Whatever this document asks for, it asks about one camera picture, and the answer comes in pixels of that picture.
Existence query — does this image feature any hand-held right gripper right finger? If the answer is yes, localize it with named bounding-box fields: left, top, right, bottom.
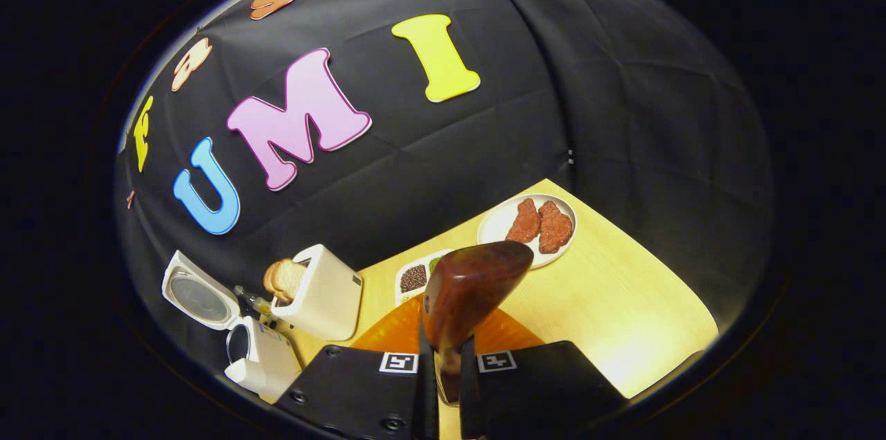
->
left=458, top=309, right=627, bottom=440

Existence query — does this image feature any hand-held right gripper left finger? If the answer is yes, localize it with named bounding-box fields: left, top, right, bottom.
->
left=273, top=295, right=440, bottom=440

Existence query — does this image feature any white rice cooker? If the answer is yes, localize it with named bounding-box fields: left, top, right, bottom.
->
left=161, top=250, right=303, bottom=404

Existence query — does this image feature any brown wooden spoon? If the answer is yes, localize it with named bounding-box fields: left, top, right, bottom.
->
left=422, top=241, right=534, bottom=405

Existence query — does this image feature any white toaster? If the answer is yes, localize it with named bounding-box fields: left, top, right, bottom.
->
left=271, top=244, right=363, bottom=341

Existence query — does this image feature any white divided bean dish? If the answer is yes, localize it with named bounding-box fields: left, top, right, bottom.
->
left=395, top=249, right=454, bottom=308

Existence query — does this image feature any toasted bread slice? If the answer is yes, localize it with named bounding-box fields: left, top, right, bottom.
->
left=271, top=258, right=309, bottom=304
left=263, top=262, right=288, bottom=299

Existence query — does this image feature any clear glass bottle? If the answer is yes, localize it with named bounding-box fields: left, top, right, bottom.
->
left=233, top=285, right=274, bottom=316

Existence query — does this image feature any red meat piece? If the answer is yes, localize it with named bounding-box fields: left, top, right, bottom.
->
left=538, top=201, right=575, bottom=254
left=505, top=198, right=543, bottom=244

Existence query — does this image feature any white round plate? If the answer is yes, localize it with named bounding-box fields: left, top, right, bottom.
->
left=477, top=194, right=577, bottom=269

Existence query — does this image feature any black backdrop cloth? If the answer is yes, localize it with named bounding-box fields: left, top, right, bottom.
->
left=114, top=0, right=776, bottom=385

